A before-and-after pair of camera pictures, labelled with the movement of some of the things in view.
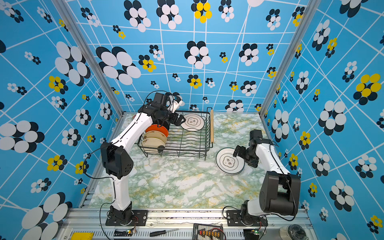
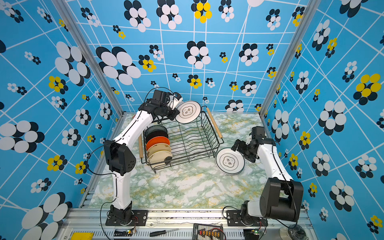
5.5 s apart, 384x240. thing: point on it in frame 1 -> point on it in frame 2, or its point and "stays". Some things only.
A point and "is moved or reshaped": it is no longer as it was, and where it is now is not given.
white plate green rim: [193, 122] -> [189, 111]
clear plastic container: [293, 232] stays
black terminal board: [203, 231] stays
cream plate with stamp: [155, 134] -> [158, 147]
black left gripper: [178, 122] -> [174, 112]
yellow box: [82, 236] stays
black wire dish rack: [191, 135] is moved or reshaped
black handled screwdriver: [160, 232] stays
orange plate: [155, 127] -> [157, 139]
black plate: [163, 122] -> [155, 133]
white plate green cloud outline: [228, 164] stays
